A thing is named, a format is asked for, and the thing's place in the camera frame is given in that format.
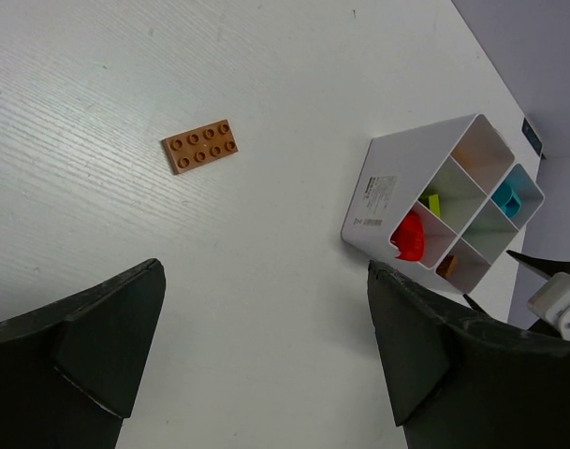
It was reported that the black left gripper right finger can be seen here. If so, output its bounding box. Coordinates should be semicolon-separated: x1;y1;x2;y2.
368;261;570;448

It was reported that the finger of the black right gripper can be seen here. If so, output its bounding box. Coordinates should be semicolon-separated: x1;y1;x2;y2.
506;250;570;279

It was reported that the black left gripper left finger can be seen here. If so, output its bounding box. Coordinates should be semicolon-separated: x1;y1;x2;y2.
0;259;166;448

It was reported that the teal rounded lego brick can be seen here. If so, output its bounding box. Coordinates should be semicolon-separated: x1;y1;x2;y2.
491;181;522;218

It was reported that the lime green lego brick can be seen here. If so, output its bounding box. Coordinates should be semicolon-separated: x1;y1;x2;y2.
419;194;442;218

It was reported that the red flower lego piece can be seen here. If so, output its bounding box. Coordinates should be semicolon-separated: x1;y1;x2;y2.
390;210;425;262

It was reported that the brown 2x4 lego plate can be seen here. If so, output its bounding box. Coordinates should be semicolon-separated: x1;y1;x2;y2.
161;120;239;175

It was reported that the white right divided container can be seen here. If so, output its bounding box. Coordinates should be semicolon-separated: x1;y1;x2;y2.
435;164;545;294

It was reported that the white divided container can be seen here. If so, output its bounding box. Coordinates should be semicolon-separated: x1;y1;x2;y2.
341;114;516;270
435;164;545;294

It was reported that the blue right table label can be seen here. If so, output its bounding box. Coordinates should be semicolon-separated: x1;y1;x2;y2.
521;118;546;160

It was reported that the white left divided container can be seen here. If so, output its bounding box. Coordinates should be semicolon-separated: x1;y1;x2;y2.
341;114;516;270

